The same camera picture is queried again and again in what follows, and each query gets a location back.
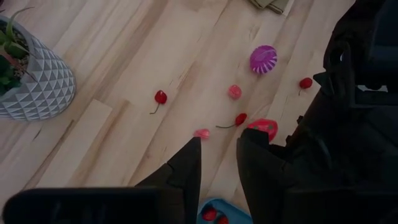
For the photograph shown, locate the red cherry with stem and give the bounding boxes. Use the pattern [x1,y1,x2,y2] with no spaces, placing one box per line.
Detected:
[216,113,248,129]
[298,77,313,96]
[149,90,168,115]

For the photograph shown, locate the succulent in white patterned pot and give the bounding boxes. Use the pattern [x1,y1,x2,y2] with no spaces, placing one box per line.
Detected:
[0,6,76,122]

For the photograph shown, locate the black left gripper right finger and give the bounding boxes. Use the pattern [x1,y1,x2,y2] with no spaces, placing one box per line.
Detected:
[236,128,290,224]

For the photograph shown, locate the purple white striped ball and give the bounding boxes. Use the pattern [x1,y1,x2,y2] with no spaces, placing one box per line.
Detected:
[249,45,278,75]

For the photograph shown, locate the small red toy strawberry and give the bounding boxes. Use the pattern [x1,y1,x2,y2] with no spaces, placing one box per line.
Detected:
[201,207,218,222]

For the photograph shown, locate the small pink raspberry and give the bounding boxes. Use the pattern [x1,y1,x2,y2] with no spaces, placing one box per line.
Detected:
[193,128,211,140]
[228,84,243,101]

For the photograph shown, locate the tan cardboard piece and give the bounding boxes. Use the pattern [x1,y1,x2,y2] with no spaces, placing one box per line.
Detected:
[248,0,290,15]

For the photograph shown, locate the teal plastic tupperware container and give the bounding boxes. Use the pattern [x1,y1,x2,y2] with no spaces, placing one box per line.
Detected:
[196,198,252,224]

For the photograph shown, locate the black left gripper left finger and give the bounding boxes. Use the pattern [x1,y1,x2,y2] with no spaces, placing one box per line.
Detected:
[136,136,202,224]

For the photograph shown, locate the large red toy strawberry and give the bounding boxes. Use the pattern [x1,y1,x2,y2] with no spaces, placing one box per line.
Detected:
[247,118,279,142]

